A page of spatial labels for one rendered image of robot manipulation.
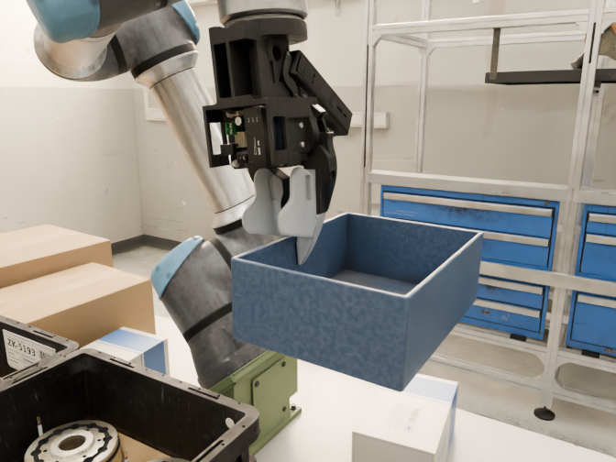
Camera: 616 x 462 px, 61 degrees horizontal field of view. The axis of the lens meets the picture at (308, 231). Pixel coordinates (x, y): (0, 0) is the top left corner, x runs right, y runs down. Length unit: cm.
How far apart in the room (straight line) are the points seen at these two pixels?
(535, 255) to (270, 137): 185
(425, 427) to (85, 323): 69
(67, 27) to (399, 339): 38
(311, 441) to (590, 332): 152
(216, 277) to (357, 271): 35
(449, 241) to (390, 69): 270
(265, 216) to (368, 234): 14
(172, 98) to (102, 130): 351
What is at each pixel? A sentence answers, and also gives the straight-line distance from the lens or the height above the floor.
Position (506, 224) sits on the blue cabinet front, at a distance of 218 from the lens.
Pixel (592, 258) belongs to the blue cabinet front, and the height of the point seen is 68.
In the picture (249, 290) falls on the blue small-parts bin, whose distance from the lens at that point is 41.
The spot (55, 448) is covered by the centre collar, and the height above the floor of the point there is 87.
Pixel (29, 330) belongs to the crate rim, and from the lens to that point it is 87.
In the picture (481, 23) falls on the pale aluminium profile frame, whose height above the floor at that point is 152.
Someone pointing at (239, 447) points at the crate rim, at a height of 91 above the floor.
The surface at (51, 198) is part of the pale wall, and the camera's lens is 418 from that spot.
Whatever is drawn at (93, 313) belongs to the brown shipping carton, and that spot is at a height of 83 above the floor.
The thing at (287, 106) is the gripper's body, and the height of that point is 125.
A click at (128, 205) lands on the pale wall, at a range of 459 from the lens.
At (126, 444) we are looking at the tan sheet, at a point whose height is 83.
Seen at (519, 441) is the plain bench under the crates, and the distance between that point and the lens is 100.
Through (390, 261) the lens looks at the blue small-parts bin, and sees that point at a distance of 56.
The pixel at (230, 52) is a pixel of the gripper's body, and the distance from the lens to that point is 43.
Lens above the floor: 126
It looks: 15 degrees down
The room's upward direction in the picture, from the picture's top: straight up
